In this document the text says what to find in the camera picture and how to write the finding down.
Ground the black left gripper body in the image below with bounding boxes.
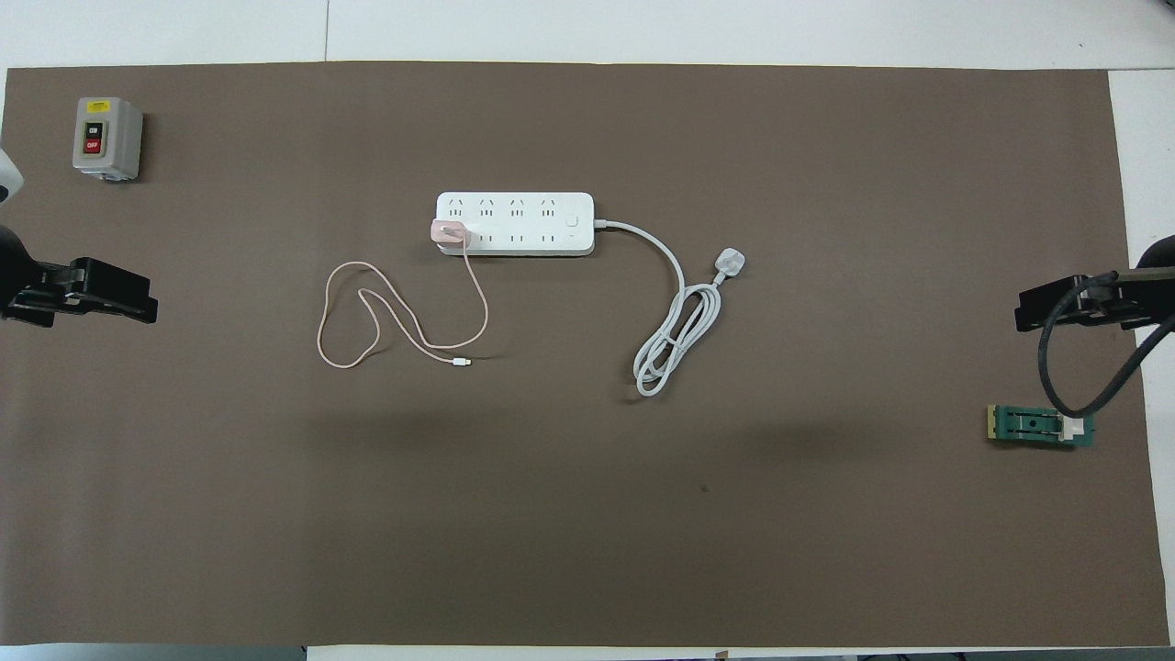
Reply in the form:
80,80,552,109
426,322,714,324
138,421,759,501
0,225,153,309

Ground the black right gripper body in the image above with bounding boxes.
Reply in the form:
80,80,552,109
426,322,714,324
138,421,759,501
1019,234,1175,318

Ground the pink charging cable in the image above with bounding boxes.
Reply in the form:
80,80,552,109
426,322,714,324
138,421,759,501
318,243,490,370

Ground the white power strip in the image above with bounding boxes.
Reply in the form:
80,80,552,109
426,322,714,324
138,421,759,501
435,191,596,258

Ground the brown table mat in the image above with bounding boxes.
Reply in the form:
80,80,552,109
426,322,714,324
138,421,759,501
0,62,1171,648

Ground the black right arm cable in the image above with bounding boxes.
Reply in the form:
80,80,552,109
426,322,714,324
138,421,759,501
1037,269,1175,420

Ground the green knife switch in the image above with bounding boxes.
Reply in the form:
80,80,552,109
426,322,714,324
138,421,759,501
987,404,1096,451

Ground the grey on-off switch box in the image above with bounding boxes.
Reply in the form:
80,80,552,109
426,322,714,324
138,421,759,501
73,96,145,183

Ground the white power strip cord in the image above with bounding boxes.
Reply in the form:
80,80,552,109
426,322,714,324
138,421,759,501
592,218,746,398

